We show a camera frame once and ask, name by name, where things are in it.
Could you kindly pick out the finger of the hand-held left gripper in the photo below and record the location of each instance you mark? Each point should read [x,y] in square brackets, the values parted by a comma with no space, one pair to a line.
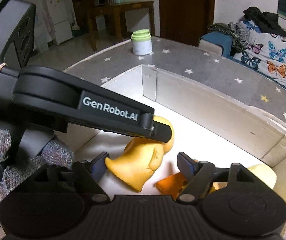
[58,92]

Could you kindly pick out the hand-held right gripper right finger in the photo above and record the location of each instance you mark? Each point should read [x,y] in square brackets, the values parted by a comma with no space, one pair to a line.
[185,166]

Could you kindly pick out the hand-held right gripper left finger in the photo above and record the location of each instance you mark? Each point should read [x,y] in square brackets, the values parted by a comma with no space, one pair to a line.
[99,166]

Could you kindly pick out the orange toy block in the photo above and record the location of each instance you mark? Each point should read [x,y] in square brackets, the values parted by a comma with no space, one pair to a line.
[170,185]

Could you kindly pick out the grey cardboard box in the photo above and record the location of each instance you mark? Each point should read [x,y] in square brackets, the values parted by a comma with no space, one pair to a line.
[208,120]

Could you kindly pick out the yellow plush chick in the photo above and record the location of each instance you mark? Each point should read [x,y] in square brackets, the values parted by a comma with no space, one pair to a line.
[263,175]

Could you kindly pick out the white refrigerator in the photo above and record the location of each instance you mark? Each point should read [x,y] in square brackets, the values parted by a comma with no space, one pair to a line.
[58,17]

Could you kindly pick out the dark wooden shelf cabinet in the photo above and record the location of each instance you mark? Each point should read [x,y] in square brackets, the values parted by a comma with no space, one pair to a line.
[83,0]

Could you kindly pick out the white jar with green lid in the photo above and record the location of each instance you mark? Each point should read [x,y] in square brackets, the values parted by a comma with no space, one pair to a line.
[141,43]

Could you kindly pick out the wooden side desk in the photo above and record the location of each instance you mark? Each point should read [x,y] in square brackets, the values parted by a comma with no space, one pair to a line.
[120,8]

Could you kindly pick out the blue sofa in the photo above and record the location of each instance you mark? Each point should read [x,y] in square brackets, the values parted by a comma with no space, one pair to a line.
[215,42]

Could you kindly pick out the dark patterned clothes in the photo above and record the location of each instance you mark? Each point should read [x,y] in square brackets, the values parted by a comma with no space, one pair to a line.
[225,35]

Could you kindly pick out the butterfly print pillow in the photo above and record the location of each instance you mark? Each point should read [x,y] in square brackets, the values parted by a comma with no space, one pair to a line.
[265,52]

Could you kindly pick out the brown wooden door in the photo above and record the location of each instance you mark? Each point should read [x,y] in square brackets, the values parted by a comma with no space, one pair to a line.
[185,10]

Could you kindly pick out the black clothes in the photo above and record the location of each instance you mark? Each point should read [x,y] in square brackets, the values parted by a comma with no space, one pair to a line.
[265,20]

